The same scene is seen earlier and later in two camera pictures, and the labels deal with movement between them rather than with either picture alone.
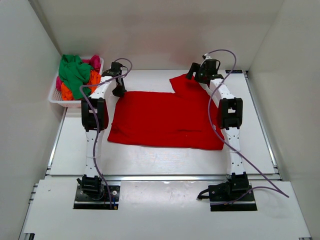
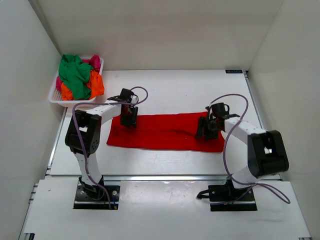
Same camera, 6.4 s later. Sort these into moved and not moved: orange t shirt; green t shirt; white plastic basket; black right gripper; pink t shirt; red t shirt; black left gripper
Moved: black right gripper; black left gripper; red t shirt
Not moved: green t shirt; pink t shirt; white plastic basket; orange t shirt
